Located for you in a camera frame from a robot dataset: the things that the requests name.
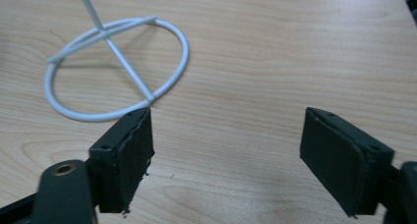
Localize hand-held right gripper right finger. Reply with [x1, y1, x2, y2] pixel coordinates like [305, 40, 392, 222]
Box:
[299, 106, 395, 218]

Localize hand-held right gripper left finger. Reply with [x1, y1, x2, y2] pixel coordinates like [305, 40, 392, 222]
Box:
[88, 106, 155, 215]

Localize white wire ring stand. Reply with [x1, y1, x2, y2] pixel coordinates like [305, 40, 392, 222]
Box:
[43, 0, 190, 123]

